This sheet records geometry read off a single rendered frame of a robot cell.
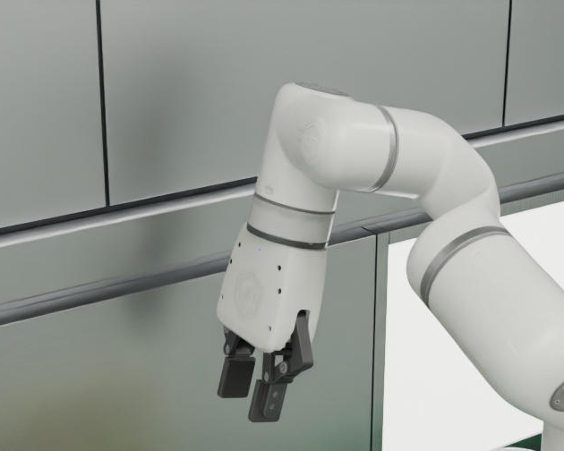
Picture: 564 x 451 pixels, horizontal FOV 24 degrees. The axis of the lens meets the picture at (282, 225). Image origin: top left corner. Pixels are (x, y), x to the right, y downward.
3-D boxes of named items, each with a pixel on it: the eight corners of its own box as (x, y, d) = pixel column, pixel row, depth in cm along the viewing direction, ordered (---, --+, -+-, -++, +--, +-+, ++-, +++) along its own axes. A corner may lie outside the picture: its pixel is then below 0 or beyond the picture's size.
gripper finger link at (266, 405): (261, 350, 117) (245, 419, 118) (280, 363, 114) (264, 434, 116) (290, 351, 119) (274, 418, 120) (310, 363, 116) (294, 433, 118)
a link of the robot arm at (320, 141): (436, 119, 108) (346, 106, 102) (405, 241, 110) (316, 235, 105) (329, 81, 120) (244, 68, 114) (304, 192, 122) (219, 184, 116)
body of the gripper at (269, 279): (226, 202, 119) (200, 318, 121) (287, 236, 111) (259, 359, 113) (293, 208, 123) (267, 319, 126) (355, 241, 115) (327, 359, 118)
